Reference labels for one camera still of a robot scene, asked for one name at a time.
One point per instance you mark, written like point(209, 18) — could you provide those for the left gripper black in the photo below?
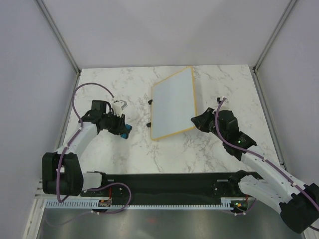
point(120, 125)

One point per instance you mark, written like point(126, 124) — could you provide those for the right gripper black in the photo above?
point(201, 120)

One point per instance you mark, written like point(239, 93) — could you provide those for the blue whiteboard eraser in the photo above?
point(126, 131)

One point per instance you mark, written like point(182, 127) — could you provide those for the yellow framed whiteboard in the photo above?
point(173, 104)

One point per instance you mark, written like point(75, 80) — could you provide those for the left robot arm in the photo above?
point(61, 170)

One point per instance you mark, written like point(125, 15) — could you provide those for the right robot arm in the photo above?
point(296, 202)

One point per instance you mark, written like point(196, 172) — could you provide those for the aluminium front extrusion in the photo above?
point(39, 190)

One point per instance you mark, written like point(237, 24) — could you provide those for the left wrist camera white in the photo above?
point(118, 106)

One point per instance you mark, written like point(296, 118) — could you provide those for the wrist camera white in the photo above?
point(222, 100)
point(118, 106)

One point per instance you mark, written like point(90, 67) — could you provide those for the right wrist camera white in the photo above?
point(222, 100)

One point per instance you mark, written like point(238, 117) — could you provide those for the metal wire whiteboard stand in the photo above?
point(149, 124)

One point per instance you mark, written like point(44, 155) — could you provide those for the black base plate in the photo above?
point(170, 189)

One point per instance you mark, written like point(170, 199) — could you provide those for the aluminium frame rail left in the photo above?
point(57, 34)

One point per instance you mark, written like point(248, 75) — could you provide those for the aluminium frame rail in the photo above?
point(289, 76)
point(57, 34)

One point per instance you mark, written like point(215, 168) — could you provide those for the aluminium frame rail right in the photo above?
point(289, 76)

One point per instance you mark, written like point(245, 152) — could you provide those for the white slotted cable duct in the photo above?
point(96, 204)

